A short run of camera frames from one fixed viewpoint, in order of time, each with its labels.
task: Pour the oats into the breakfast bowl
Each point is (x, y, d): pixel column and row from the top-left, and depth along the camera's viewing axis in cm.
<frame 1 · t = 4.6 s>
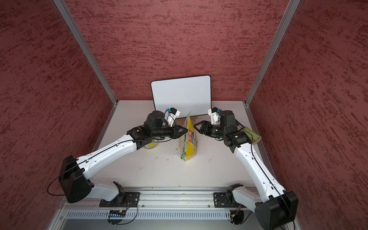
left hand: (185, 133, 72), fingers open
right hand: (195, 130, 73), fingers open
yellow oats bag: (189, 144, 77), point 19 cm above the table

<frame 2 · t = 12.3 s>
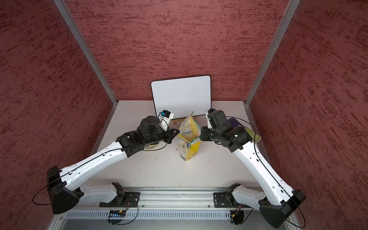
left hand: (177, 134, 71), fingers closed
right hand: (201, 135, 71), fingers closed
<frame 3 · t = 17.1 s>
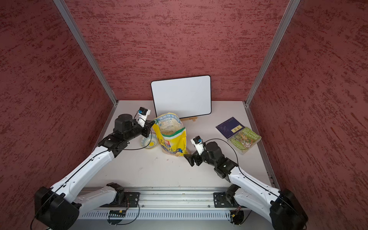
left hand: (152, 123, 77), fingers closed
right hand: (189, 152, 80), fingers open
yellow oats bag: (171, 134, 71), point 28 cm above the table

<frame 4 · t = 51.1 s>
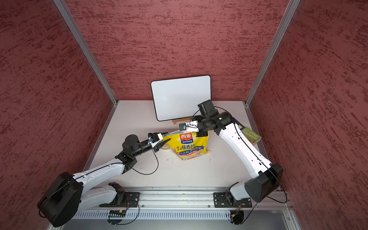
left hand: (166, 136, 77), fingers open
right hand: (192, 127, 75), fingers closed
yellow oats bag: (187, 144, 80), point 16 cm above the table

